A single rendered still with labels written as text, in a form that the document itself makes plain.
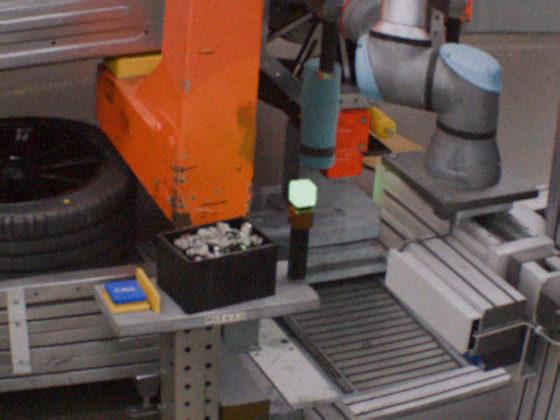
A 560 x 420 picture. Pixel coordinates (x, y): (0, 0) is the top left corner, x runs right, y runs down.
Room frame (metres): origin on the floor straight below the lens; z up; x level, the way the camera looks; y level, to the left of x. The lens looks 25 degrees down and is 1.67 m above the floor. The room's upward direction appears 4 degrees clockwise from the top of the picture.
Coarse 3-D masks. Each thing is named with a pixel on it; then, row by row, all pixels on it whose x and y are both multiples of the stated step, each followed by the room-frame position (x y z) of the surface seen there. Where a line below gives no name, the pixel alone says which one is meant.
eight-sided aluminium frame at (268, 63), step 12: (264, 0) 2.89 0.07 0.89; (264, 12) 2.89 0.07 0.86; (432, 12) 3.09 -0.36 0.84; (264, 24) 2.89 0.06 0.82; (432, 24) 3.10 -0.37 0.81; (264, 36) 2.90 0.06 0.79; (432, 36) 3.10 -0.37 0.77; (264, 48) 2.89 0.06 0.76; (432, 48) 3.09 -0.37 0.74; (264, 60) 2.89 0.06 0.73; (276, 60) 2.91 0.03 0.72; (264, 72) 2.94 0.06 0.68; (276, 72) 2.92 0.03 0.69; (288, 72) 2.92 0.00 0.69; (288, 84) 2.95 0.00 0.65; (300, 84) 2.94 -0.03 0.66; (300, 96) 2.95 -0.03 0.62; (348, 96) 3.00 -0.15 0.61; (360, 96) 3.01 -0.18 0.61; (348, 108) 3.00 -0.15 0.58
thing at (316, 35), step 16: (272, 0) 3.02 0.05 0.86; (288, 0) 3.03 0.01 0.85; (304, 0) 3.05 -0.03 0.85; (304, 16) 3.05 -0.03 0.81; (272, 32) 3.03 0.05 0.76; (320, 32) 3.07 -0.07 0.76; (304, 48) 3.06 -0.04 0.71; (336, 48) 3.32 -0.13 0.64; (352, 48) 3.28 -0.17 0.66; (288, 64) 3.20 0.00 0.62; (352, 64) 3.20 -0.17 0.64; (352, 80) 3.10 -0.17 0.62
